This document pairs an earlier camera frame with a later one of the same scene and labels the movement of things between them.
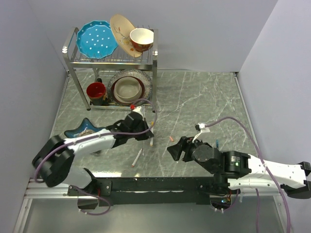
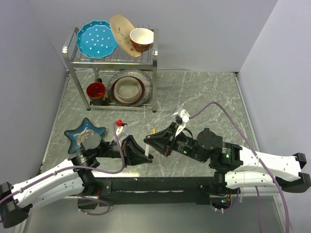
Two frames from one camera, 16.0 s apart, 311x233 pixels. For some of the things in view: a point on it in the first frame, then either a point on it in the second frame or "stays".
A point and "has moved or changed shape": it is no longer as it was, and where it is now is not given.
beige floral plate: (121, 28) stays
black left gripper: (147, 136) → (134, 154)
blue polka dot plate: (96, 39) stays
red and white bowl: (142, 39) stays
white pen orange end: (136, 158) has moved or changed shape
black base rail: (151, 191) stays
